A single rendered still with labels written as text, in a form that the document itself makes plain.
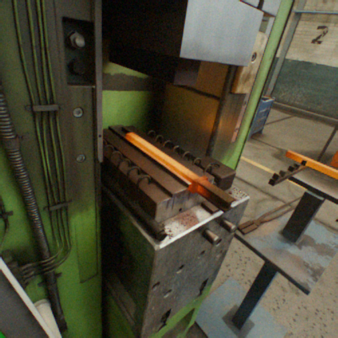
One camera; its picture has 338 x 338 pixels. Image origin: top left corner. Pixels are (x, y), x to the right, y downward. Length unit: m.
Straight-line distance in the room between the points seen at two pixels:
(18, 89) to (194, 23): 0.29
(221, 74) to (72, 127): 0.49
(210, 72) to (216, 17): 0.38
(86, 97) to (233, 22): 0.30
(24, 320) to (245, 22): 0.54
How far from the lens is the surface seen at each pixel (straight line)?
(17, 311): 0.30
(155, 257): 0.52
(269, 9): 0.56
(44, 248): 0.59
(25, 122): 0.45
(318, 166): 1.02
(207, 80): 0.80
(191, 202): 0.59
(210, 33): 0.43
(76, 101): 0.47
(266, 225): 1.01
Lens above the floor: 1.29
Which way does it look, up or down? 30 degrees down
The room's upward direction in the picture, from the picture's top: 11 degrees clockwise
